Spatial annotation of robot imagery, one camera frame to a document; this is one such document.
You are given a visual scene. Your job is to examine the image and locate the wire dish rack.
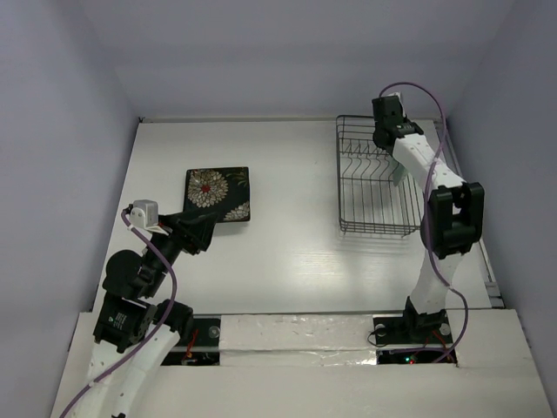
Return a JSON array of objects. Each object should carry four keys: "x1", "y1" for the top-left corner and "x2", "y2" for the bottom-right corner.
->
[{"x1": 336, "y1": 115, "x2": 423, "y2": 237}]

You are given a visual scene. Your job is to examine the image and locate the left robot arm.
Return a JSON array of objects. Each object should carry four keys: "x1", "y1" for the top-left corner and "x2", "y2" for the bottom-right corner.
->
[{"x1": 60, "y1": 199, "x2": 218, "y2": 417}]

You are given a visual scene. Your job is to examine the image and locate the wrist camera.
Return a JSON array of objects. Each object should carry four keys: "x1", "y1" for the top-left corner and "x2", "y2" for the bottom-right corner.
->
[
  {"x1": 122, "y1": 199, "x2": 158, "y2": 231},
  {"x1": 387, "y1": 91, "x2": 404, "y2": 104}
]

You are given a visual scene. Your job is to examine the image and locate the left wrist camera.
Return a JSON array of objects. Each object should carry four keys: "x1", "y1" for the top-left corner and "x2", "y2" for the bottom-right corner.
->
[{"x1": 122, "y1": 199, "x2": 158, "y2": 231}]

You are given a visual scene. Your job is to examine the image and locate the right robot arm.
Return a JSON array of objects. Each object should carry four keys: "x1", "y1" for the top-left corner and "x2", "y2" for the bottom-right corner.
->
[{"x1": 372, "y1": 94, "x2": 485, "y2": 347}]

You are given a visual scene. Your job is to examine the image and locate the pale green plate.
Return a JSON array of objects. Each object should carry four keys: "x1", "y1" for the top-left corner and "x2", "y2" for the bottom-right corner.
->
[{"x1": 391, "y1": 158, "x2": 408, "y2": 187}]

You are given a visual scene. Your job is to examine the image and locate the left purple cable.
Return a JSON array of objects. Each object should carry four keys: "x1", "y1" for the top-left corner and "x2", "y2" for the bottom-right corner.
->
[{"x1": 58, "y1": 207, "x2": 179, "y2": 418}]

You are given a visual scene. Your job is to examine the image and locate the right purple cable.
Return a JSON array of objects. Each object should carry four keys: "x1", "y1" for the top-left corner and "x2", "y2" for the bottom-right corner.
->
[{"x1": 378, "y1": 81, "x2": 470, "y2": 365}]

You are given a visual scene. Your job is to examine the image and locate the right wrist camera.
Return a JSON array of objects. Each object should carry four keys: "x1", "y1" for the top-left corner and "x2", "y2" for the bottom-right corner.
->
[{"x1": 387, "y1": 91, "x2": 404, "y2": 104}]

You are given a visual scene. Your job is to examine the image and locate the purple cable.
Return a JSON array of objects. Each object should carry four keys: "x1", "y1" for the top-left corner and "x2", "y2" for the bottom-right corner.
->
[
  {"x1": 58, "y1": 207, "x2": 179, "y2": 418},
  {"x1": 378, "y1": 81, "x2": 470, "y2": 365}
]

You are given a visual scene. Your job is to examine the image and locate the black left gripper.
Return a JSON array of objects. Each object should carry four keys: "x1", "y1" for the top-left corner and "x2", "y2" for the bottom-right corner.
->
[{"x1": 143, "y1": 206, "x2": 218, "y2": 294}]

